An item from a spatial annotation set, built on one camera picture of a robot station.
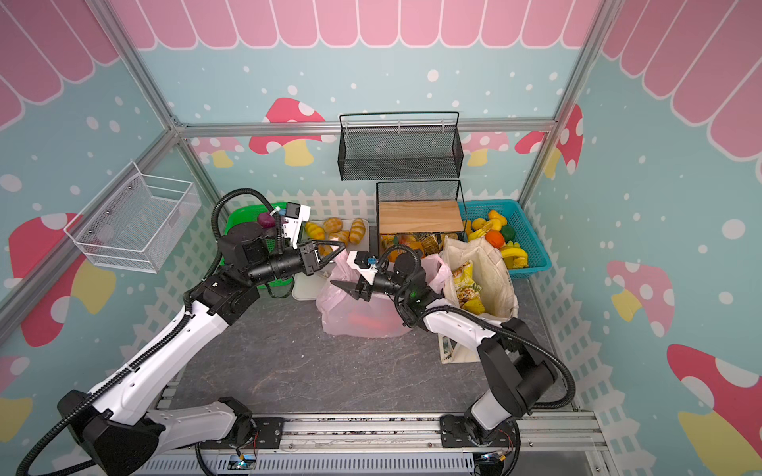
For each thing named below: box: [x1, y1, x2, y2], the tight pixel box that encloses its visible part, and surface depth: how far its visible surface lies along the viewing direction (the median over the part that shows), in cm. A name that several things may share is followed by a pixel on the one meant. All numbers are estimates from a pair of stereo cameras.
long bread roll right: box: [349, 218, 367, 245], surface depth 119 cm
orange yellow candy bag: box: [381, 234, 425, 263], surface depth 108 cm
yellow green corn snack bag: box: [452, 259, 486, 313], surface depth 85 cm
